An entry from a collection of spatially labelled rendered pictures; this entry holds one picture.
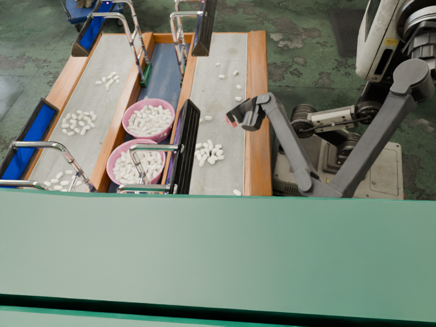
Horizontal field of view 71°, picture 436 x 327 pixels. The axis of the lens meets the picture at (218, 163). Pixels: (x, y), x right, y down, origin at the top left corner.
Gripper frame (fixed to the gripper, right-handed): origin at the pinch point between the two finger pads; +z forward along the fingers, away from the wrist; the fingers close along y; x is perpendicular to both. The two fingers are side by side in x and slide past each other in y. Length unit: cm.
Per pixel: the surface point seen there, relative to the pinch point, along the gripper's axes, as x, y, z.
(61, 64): 132, -10, 227
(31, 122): 40, -66, 8
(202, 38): 35.5, 10.4, 4.8
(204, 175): -14.1, -23.9, 10.5
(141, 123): 22, -25, 40
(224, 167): -16.6, -14.2, 8.4
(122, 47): 73, 5, 82
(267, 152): -22.1, 4.1, 0.7
